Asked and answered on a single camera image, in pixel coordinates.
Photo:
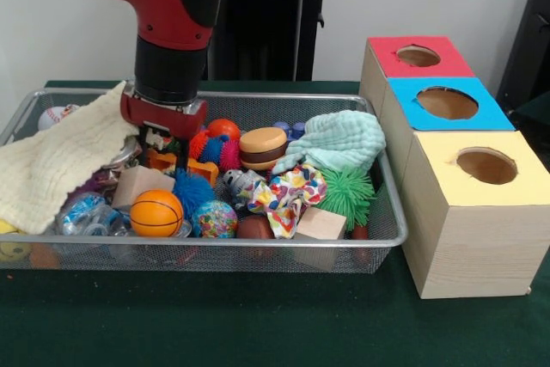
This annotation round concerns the black stand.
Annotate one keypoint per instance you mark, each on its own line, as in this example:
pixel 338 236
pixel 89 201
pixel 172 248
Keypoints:
pixel 528 40

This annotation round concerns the green spiky ball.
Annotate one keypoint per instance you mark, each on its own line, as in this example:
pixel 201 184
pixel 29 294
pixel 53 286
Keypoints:
pixel 348 193

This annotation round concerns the brown football toy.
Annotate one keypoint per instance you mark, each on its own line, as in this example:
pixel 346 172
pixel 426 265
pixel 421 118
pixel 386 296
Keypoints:
pixel 255 228

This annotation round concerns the blue spiky ball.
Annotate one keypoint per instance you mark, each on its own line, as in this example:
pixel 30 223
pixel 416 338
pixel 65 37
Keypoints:
pixel 193 188

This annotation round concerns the mint green waffle cloth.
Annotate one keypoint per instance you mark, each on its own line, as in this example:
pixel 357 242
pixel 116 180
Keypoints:
pixel 339 139

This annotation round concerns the colourful patterned cloth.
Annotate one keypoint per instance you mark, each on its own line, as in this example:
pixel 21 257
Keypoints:
pixel 288 195

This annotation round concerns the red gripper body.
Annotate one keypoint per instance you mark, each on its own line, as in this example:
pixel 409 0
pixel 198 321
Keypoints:
pixel 172 120

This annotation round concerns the orange basketball toy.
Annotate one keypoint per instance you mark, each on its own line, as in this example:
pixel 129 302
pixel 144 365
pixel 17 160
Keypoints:
pixel 157 213

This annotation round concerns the striped wooden burger toy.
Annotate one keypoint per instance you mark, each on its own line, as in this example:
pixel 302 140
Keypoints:
pixel 263 148

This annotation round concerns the globe print ball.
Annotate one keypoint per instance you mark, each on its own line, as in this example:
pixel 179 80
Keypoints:
pixel 215 219

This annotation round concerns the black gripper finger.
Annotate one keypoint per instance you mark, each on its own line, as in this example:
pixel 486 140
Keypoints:
pixel 144 141
pixel 183 154

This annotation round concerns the dark green tablecloth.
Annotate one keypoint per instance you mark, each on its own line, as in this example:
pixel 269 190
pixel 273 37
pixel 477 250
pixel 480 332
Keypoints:
pixel 258 324
pixel 535 109

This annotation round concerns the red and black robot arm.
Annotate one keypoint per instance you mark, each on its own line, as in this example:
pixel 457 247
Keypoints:
pixel 172 10

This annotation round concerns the plain wooden cube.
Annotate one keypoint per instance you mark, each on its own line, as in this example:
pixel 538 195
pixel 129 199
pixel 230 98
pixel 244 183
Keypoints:
pixel 320 225

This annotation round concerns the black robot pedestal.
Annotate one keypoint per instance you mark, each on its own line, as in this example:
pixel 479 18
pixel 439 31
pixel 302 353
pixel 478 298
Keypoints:
pixel 266 19

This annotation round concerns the wooden three-hole box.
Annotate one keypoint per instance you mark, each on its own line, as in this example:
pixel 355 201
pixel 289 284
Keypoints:
pixel 472 246

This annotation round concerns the cream waffle cloth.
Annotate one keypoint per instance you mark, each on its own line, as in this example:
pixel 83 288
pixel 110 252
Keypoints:
pixel 56 165

